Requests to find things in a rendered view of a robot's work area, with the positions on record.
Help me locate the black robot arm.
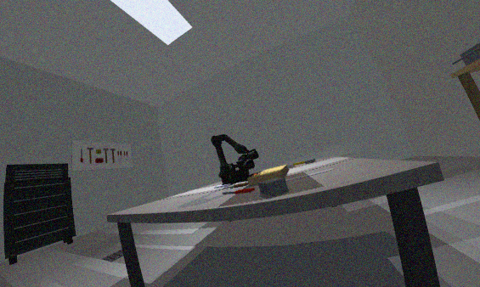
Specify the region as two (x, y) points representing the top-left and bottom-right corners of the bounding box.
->
(211, 134), (259, 185)

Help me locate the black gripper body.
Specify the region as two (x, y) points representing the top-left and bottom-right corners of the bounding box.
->
(227, 157), (255, 172)

